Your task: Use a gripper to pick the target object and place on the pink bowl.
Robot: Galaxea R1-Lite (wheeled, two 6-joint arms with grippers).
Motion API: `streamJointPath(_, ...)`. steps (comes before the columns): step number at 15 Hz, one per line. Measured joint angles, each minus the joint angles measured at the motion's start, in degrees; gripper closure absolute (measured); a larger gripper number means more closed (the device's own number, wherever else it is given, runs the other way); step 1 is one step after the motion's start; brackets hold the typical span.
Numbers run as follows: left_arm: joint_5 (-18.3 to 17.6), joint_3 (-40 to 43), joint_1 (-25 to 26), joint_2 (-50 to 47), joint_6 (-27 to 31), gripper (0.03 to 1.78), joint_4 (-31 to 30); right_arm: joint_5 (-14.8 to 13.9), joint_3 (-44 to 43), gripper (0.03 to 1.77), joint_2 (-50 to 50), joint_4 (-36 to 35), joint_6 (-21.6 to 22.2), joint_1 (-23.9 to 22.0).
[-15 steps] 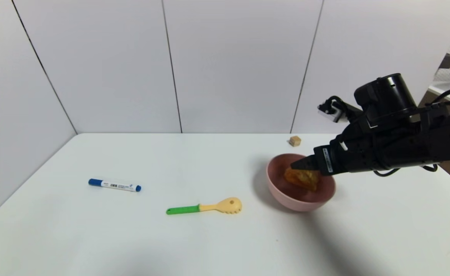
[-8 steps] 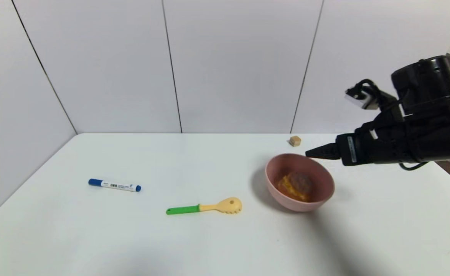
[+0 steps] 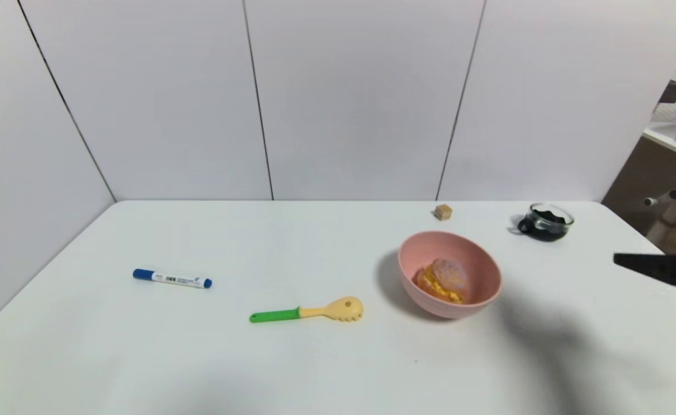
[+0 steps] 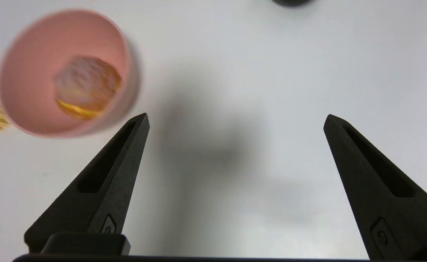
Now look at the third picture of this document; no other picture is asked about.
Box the pink yellow cream bun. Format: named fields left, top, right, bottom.
left=413, top=258, right=470, bottom=304

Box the pink bowl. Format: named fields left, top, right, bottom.
left=397, top=231, right=503, bottom=320

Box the brown perforated panel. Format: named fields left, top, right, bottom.
left=601, top=135, right=676, bottom=236

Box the glass cup with black contents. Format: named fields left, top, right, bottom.
left=517, top=202, right=575, bottom=242

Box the white shelf board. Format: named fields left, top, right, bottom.
left=642, top=122, right=676, bottom=167

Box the blue white whiteboard marker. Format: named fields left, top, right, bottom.
left=133, top=268, right=213, bottom=289

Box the white crank handle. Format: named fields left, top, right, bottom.
left=644, top=189, right=676, bottom=208

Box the green handled yellow pasta spoon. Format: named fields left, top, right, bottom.
left=249, top=296, right=364, bottom=323

